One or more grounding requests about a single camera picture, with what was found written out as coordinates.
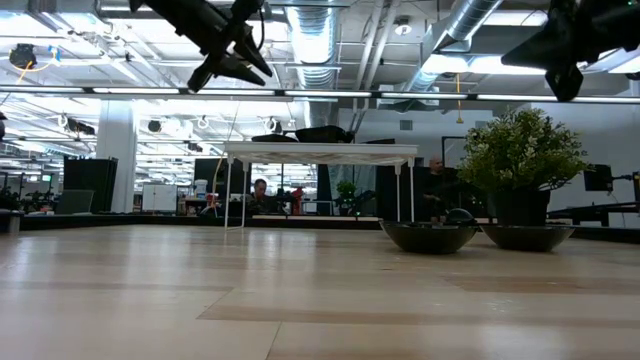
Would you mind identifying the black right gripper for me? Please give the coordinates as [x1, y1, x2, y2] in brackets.
[501, 0, 609, 103]

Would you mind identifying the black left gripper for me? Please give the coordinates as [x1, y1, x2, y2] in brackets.
[187, 12, 274, 94]

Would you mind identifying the black wavy square mini plate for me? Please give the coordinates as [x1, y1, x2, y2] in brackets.
[294, 124, 357, 142]

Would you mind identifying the green plant in black pot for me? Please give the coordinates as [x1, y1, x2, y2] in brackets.
[456, 106, 594, 229]

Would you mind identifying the black monitor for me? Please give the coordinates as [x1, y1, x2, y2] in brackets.
[583, 164, 615, 193]

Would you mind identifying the person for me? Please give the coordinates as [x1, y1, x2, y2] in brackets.
[247, 177, 281, 216]
[422, 155, 454, 221]

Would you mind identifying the black desk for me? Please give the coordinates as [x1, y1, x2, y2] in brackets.
[548, 200, 640, 227]

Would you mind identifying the white building column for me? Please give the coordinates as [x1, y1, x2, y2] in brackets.
[95, 99, 138, 214]

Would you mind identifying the small green background plant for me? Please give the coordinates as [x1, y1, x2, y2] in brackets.
[334, 180, 360, 204]

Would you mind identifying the dark rounded object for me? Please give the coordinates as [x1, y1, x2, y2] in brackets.
[444, 207, 477, 224]

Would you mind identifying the black partition panel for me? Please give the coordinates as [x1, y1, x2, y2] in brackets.
[374, 164, 496, 222]

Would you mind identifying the tall black cabinet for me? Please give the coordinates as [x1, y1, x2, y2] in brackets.
[62, 156, 120, 214]

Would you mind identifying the grey chair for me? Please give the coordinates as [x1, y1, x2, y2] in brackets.
[54, 189, 96, 216]

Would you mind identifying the black left wrist camera cable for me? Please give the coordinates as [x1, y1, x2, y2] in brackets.
[256, 8, 267, 51]

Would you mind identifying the silver spiral air duct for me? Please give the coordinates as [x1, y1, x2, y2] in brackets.
[284, 0, 342, 132]
[414, 0, 505, 92]

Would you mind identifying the yellow hanging cord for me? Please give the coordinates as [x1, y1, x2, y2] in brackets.
[454, 73, 465, 125]

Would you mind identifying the white wire shelf rack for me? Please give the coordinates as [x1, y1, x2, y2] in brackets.
[222, 140, 420, 232]

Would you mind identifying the black ceiling cable reel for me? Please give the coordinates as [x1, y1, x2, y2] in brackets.
[8, 42, 39, 70]

